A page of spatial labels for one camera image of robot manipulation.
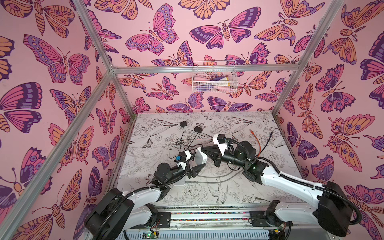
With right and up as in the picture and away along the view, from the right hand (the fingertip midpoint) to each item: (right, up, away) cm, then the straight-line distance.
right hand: (203, 147), depth 69 cm
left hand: (-1, -6, +3) cm, 7 cm away
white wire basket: (+9, +42, +27) cm, 50 cm away
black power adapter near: (-2, +7, +40) cm, 41 cm away
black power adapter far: (-13, +12, +44) cm, 47 cm away
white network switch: (-11, -22, +15) cm, 29 cm away
